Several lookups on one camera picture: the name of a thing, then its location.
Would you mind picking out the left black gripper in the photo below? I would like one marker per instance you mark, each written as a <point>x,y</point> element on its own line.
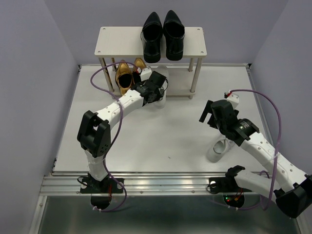
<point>158,96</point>

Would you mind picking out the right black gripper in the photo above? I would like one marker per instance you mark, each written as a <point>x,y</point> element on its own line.
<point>208,108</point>

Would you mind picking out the white lace-up sneaker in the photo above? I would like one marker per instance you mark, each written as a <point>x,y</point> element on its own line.
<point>164,71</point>

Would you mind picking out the gold loafer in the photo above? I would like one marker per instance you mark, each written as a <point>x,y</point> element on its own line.
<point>123,77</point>
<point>137,69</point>

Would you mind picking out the black patent loafer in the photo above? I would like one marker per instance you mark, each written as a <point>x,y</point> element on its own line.
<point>151,36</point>

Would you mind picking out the black loafer with tag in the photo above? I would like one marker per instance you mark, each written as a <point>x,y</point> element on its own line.
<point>174,32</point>

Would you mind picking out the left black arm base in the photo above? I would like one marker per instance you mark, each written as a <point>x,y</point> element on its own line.
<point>102,192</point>

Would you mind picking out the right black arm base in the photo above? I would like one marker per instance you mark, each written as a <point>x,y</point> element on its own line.
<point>234,195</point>

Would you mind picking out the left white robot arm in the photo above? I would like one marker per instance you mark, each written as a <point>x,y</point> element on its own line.
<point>94,133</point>

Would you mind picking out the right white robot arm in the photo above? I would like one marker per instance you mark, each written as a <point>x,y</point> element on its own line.
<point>289,187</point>

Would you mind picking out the white two-tier shoe shelf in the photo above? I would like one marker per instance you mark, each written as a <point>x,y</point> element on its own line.
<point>116,43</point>

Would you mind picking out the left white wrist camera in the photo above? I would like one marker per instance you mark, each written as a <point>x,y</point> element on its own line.
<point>145,73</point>

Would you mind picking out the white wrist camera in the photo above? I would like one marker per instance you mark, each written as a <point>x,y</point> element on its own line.
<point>232,98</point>
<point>145,73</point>

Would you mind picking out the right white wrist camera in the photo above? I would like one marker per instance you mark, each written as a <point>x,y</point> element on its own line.
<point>232,98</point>

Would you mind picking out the aluminium mounting rail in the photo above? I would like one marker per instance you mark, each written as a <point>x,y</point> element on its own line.
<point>136,184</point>

